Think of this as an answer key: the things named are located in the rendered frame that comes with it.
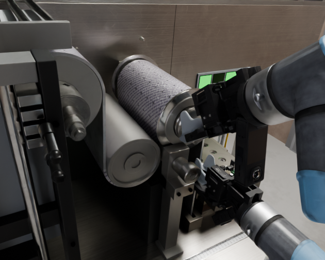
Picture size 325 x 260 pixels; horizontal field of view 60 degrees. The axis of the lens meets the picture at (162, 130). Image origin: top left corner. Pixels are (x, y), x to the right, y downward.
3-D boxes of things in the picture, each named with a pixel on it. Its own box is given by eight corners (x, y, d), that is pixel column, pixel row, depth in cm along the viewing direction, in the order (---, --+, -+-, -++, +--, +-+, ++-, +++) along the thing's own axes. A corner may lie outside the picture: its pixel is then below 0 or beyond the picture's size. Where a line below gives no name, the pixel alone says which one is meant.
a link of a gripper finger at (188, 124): (175, 116, 57) (205, 102, 50) (182, 144, 57) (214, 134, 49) (163, 118, 55) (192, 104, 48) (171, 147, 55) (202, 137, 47)
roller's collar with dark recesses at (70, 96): (47, 140, 40) (41, 98, 37) (41, 121, 44) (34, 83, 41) (92, 131, 43) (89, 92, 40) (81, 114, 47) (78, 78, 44)
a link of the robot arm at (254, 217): (277, 236, 56) (247, 252, 53) (260, 220, 60) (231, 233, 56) (288, 209, 53) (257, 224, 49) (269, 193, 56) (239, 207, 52)
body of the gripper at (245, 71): (222, 90, 52) (271, 63, 41) (234, 134, 51) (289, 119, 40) (187, 96, 48) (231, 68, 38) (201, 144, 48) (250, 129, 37)
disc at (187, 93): (155, 158, 59) (160, 94, 52) (154, 157, 59) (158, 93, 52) (210, 143, 66) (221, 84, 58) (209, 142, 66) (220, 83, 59)
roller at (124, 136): (108, 194, 58) (107, 146, 52) (76, 135, 76) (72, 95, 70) (159, 178, 63) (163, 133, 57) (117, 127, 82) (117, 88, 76)
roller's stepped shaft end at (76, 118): (68, 149, 35) (65, 128, 34) (58, 128, 40) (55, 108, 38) (93, 144, 37) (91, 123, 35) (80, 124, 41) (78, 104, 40)
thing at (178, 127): (214, 116, 59) (195, 145, 60) (208, 112, 60) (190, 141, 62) (191, 104, 54) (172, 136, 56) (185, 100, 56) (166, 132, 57)
